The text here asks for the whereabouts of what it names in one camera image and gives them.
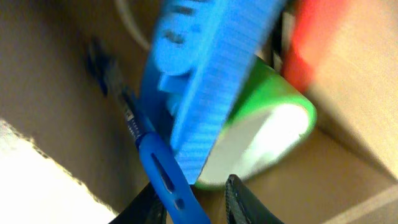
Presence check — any black left gripper fixed left finger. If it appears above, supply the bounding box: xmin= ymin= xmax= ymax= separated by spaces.
xmin=109 ymin=183 xmax=167 ymax=224

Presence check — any white masking tape roll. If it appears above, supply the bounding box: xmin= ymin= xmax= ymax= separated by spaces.
xmin=114 ymin=0 xmax=151 ymax=51

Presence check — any brown cardboard box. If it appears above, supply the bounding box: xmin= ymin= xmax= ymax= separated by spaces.
xmin=1 ymin=1 xmax=397 ymax=223

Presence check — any green tape roll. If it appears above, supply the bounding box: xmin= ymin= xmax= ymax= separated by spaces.
xmin=195 ymin=58 xmax=317 ymax=190

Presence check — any blue plastic staple case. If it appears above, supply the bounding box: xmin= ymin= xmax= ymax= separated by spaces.
xmin=138 ymin=0 xmax=285 ymax=184

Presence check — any blue ballpoint pen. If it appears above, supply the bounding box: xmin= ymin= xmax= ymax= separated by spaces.
xmin=86 ymin=38 xmax=210 ymax=223

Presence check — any black left gripper moving right finger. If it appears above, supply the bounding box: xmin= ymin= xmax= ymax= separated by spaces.
xmin=224 ymin=174 xmax=284 ymax=224

